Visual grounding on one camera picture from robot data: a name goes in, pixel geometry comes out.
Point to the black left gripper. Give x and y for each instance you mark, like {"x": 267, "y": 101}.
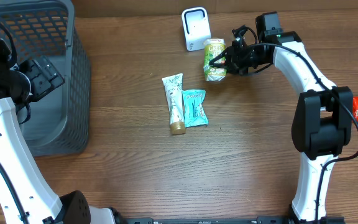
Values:
{"x": 44, "y": 86}

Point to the white barcode scanner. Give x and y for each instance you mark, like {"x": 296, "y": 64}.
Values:
{"x": 196, "y": 27}

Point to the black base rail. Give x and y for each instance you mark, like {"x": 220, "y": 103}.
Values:
{"x": 258, "y": 220}

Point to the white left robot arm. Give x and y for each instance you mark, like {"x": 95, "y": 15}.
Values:
{"x": 25, "y": 196}

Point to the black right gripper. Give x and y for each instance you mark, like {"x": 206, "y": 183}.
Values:
{"x": 235, "y": 61}

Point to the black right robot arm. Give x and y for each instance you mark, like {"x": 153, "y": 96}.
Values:
{"x": 322, "y": 122}

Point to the green snack packet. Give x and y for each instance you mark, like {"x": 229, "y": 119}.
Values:
{"x": 212, "y": 48}

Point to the grey plastic shopping basket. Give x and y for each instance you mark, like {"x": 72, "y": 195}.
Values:
{"x": 59, "y": 122}

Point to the teal wipes packet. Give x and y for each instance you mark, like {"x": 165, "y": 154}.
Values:
{"x": 194, "y": 112}

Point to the white cream tube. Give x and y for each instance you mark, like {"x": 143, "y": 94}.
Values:
{"x": 173, "y": 86}

